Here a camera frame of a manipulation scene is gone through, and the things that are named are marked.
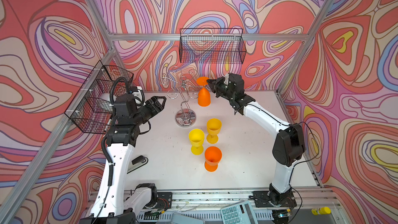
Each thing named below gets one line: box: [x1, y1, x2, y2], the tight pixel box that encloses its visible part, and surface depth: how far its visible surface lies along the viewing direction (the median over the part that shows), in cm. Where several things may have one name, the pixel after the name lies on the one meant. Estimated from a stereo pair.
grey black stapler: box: [126, 155, 149, 174], surface depth 84 cm
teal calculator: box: [220, 200, 260, 224], surface depth 70 cm
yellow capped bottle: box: [311, 206, 332, 216], surface depth 66 cm
